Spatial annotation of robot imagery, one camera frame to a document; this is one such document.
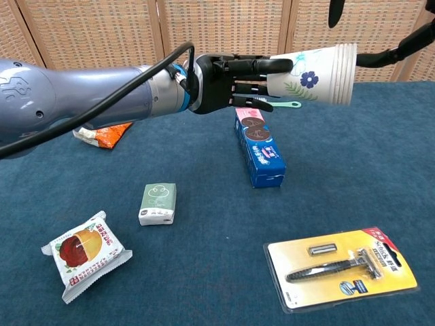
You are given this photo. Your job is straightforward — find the woven wooden screen panel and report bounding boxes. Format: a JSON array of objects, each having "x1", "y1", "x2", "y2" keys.
[
  {"x1": 0, "y1": 0, "x2": 47, "y2": 71},
  {"x1": 394, "y1": 0, "x2": 435, "y2": 83},
  {"x1": 16, "y1": 0, "x2": 168, "y2": 71},
  {"x1": 281, "y1": 0, "x2": 433, "y2": 85},
  {"x1": 156, "y1": 0, "x2": 292, "y2": 62}
]

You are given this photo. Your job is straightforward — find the black cable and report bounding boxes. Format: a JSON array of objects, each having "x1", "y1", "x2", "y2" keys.
[{"x1": 0, "y1": 41, "x2": 198, "y2": 160}]

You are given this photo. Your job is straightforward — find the green plastic brush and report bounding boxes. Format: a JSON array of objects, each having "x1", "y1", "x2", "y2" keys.
[{"x1": 251, "y1": 96, "x2": 302, "y2": 109}]

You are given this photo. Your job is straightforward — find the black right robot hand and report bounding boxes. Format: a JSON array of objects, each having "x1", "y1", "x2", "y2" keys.
[{"x1": 327, "y1": 0, "x2": 435, "y2": 68}]

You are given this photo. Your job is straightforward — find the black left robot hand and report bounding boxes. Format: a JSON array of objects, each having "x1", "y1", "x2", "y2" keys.
[{"x1": 188, "y1": 52, "x2": 294, "y2": 115}]

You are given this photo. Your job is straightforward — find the blue cookie box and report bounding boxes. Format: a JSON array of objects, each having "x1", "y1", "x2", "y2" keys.
[{"x1": 234, "y1": 107, "x2": 287, "y2": 189}]

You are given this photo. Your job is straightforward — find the yellow razor blister pack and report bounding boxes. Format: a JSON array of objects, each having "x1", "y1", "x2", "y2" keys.
[{"x1": 264, "y1": 225, "x2": 419, "y2": 305}]

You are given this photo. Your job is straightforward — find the orange snack packet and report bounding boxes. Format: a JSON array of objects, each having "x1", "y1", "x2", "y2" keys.
[{"x1": 73, "y1": 122, "x2": 134, "y2": 149}]

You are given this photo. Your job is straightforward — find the blue table cloth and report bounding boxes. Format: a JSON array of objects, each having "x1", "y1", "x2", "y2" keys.
[{"x1": 0, "y1": 80, "x2": 435, "y2": 326}]

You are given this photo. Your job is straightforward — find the white pastry packet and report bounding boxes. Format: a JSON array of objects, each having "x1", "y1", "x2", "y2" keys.
[{"x1": 41, "y1": 210, "x2": 134, "y2": 305}]

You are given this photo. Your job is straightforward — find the white floral paper cup stack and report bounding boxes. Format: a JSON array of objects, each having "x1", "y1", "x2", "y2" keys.
[{"x1": 266, "y1": 43, "x2": 358, "y2": 106}]

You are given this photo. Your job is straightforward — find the green tissue pack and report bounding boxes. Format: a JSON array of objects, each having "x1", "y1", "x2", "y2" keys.
[{"x1": 138, "y1": 183, "x2": 177, "y2": 226}]

